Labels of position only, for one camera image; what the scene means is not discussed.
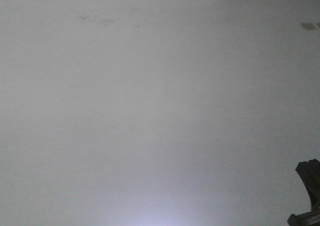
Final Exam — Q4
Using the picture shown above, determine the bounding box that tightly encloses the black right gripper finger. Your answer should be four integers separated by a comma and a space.
287, 159, 320, 226

